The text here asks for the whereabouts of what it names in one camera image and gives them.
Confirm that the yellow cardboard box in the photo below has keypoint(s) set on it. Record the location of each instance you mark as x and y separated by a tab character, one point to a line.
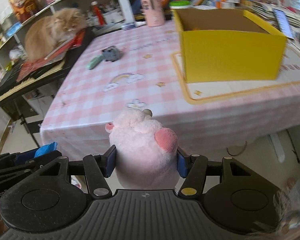
227	45

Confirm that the red paper sheets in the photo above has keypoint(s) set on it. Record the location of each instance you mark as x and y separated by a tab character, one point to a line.
56	55

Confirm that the pink plush pig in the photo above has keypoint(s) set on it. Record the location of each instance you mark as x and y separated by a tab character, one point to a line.
146	151

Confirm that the white jar green lid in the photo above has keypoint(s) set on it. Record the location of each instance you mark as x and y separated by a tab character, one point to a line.
179	4

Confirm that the white orange-bordered desk mat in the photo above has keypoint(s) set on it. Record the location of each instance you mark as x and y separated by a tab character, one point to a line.
204	92

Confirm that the black Yamaha keyboard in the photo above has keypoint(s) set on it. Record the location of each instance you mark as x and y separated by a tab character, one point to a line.
11	88

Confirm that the grey toy car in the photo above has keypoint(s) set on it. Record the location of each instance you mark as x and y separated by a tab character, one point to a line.
111	53

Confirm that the white pen holder cup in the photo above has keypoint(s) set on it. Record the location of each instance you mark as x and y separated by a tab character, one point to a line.
114	16

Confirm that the pink checkered tablecloth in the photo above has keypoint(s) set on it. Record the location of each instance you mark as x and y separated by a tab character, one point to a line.
143	78

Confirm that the fortune god figure box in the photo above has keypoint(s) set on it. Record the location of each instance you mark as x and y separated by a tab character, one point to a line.
24	9

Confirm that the pink cylindrical humidifier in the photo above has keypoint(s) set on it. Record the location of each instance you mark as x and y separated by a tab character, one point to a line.
153	11

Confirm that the person's right hand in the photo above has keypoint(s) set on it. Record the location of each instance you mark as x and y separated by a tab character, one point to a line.
288	210

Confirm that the small spray bottle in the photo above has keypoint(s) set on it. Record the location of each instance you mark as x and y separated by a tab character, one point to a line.
132	25

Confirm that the smartphone with lit screen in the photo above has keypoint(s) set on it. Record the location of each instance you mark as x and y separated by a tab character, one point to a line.
283	23

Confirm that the red bottle white cap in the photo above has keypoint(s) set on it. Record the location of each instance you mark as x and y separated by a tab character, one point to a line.
98	13

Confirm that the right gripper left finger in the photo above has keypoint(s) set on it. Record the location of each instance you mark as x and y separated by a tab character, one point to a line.
97	168

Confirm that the orange fluffy cat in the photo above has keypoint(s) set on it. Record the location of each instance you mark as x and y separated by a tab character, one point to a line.
46	33

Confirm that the stack of papers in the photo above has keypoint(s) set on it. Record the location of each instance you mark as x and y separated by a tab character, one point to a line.
266	11

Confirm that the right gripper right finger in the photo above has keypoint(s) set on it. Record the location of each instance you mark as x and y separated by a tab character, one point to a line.
193	169

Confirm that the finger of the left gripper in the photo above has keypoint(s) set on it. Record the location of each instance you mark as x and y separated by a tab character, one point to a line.
10	163

